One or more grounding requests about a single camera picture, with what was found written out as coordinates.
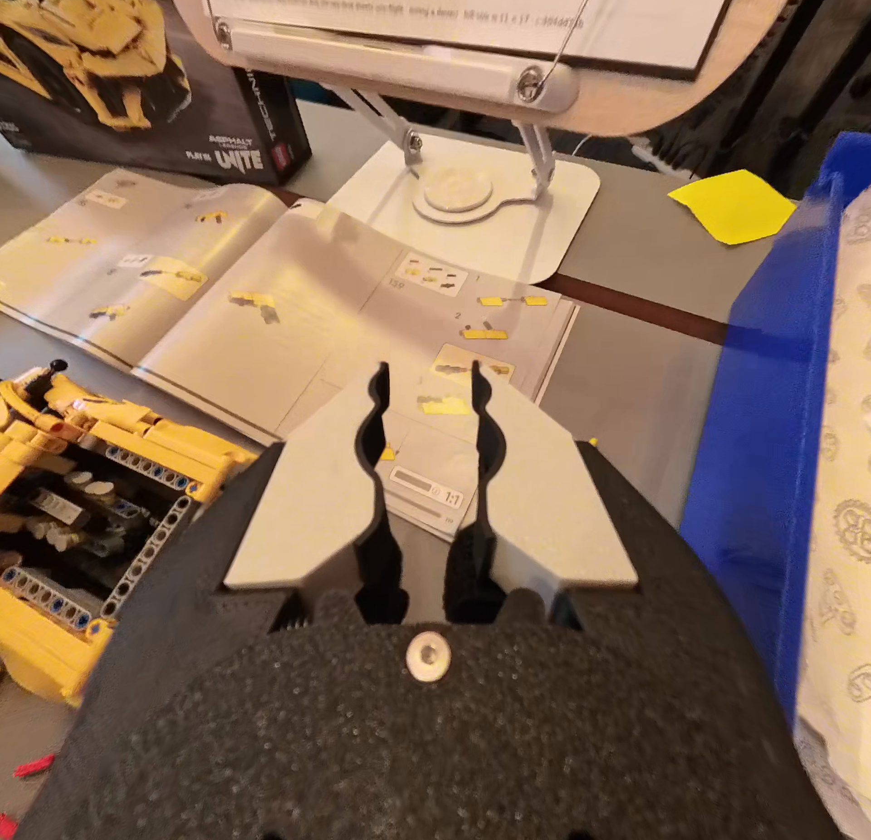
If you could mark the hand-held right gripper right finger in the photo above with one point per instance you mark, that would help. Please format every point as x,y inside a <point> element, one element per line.
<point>558,520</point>

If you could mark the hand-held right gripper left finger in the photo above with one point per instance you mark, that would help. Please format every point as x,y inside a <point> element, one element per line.
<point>306,513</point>

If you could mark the yellow brick car model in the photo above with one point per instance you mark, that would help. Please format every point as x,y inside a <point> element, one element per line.
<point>41,649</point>

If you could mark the red pin brick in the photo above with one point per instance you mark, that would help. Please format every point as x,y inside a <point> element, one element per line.
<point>7,825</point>
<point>34,765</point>

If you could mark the grey desk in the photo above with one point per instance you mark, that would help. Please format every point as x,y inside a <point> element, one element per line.
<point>646,254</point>

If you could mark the blue bin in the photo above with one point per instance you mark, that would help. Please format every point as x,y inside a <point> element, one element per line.
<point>762,445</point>

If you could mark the instruction booklet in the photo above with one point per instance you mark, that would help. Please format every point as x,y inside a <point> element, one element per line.
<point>238,275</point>

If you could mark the white printed paper bags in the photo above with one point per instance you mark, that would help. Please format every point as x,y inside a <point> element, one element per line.
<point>844,513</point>

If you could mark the wooden board white stand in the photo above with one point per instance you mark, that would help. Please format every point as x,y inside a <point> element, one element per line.
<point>510,234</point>

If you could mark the yellow paper slip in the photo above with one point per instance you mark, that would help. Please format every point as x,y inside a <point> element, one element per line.
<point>735,207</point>

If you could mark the brick car set box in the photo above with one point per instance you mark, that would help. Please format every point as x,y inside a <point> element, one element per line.
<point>102,50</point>

